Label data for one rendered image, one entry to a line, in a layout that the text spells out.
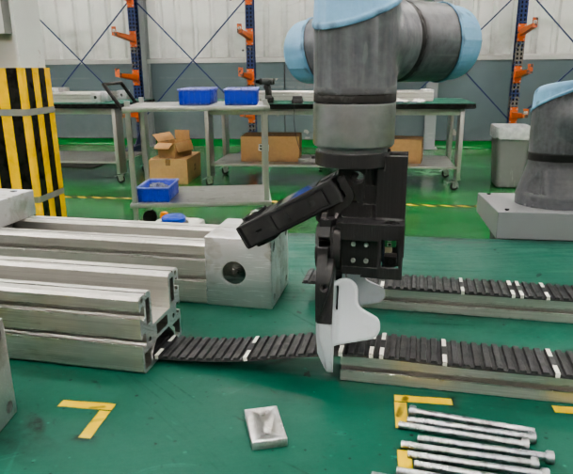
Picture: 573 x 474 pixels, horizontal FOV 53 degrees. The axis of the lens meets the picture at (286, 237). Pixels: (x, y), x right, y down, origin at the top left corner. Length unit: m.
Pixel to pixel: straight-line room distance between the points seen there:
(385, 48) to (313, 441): 0.34
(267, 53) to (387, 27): 7.91
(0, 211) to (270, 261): 0.41
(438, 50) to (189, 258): 0.42
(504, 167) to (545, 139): 4.52
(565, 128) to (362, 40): 0.71
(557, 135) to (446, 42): 0.61
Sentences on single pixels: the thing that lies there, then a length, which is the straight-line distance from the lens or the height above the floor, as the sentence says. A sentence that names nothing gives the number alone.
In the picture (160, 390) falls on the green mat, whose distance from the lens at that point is 0.60.
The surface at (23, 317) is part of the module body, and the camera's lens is 0.68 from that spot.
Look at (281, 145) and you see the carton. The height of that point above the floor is 0.38.
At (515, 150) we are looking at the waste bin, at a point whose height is 0.35.
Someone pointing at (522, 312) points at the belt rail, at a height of 0.79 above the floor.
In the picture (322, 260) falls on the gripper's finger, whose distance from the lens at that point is 0.53.
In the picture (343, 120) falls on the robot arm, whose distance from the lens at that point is 0.51.
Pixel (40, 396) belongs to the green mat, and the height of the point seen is 0.78.
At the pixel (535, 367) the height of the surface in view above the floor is 0.81.
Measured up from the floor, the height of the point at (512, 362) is 0.81.
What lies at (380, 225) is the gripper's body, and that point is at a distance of 0.53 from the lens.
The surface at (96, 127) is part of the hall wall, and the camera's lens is 9.23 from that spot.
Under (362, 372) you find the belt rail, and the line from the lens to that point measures 0.60.
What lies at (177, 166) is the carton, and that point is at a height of 0.17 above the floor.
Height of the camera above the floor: 1.08
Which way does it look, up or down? 16 degrees down
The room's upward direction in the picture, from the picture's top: 1 degrees counter-clockwise
